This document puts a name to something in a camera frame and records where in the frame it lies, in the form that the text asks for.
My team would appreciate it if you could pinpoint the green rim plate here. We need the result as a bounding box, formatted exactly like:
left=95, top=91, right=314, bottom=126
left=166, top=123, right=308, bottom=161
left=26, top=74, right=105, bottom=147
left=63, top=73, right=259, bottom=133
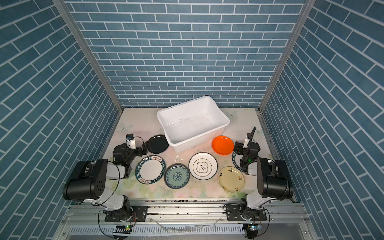
left=135, top=155, right=166, bottom=185
left=232, top=152, right=244, bottom=173

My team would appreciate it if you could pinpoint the white plate with emblem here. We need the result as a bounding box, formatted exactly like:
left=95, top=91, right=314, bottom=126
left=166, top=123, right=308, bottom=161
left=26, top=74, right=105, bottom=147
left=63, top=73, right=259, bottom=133
left=189, top=153, right=218, bottom=181

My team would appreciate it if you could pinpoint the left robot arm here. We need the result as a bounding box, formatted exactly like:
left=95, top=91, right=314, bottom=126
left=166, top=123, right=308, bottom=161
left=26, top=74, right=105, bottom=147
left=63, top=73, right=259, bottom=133
left=63, top=144, right=148, bottom=222

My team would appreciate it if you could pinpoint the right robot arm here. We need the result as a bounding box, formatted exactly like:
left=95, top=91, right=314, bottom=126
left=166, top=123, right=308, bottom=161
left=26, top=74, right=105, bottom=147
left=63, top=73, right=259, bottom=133
left=233, top=142, right=294, bottom=220

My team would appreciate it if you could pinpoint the white plastic bin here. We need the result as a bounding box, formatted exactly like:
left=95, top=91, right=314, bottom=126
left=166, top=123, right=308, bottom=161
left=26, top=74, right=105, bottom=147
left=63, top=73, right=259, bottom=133
left=157, top=96, right=230, bottom=153

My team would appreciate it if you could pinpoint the black round plate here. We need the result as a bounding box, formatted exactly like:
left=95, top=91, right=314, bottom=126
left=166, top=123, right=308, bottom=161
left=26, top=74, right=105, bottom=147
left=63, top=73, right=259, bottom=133
left=147, top=135, right=169, bottom=154

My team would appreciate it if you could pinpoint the orange round plate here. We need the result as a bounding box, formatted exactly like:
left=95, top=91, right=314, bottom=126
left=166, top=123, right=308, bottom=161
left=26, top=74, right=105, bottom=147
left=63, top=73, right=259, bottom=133
left=212, top=136, right=235, bottom=156

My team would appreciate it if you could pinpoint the cream yellow plate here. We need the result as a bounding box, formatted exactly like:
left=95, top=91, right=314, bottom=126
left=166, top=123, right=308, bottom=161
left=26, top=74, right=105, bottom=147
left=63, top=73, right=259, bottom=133
left=218, top=167, right=245, bottom=193

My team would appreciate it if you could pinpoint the green patterned small plate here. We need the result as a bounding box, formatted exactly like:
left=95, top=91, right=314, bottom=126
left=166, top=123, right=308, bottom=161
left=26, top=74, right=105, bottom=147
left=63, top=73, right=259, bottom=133
left=164, top=164, right=190, bottom=190

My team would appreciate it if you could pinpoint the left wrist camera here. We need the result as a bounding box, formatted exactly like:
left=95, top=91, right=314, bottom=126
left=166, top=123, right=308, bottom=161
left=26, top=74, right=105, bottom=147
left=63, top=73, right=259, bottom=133
left=126, top=134, right=136, bottom=150

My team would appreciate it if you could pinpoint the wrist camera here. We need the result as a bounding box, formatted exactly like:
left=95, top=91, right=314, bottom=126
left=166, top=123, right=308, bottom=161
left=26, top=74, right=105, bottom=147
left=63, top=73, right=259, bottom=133
left=243, top=133, right=251, bottom=149
left=126, top=134, right=136, bottom=150

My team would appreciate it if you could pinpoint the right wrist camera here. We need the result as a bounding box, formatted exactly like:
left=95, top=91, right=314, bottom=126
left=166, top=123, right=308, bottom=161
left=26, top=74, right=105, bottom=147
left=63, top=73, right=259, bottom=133
left=243, top=133, right=251, bottom=149

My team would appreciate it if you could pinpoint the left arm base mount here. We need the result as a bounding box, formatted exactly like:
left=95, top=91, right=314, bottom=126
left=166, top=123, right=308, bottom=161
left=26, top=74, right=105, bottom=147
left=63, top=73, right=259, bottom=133
left=103, top=206, right=148, bottom=223

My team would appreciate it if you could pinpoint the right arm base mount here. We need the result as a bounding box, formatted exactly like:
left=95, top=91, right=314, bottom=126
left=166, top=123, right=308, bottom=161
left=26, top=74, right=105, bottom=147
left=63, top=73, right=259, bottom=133
left=223, top=203, right=267, bottom=222

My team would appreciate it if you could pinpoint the aluminium rail frame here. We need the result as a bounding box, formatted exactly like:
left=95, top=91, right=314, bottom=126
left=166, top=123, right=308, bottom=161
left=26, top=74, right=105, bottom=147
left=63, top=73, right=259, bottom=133
left=54, top=200, right=316, bottom=240

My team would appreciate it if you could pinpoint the right aluminium corner post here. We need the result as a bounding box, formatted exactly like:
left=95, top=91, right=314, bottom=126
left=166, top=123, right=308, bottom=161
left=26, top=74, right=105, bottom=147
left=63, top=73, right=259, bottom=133
left=258, top=0, right=316, bottom=114

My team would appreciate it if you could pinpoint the aluminium corner post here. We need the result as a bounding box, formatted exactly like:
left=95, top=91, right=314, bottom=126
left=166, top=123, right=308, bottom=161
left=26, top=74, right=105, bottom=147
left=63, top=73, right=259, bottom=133
left=258, top=0, right=316, bottom=114
left=52, top=0, right=124, bottom=114

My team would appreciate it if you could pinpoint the left aluminium corner post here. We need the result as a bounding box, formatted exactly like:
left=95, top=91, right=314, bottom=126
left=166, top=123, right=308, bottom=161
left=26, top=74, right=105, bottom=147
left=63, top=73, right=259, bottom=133
left=52, top=0, right=124, bottom=114

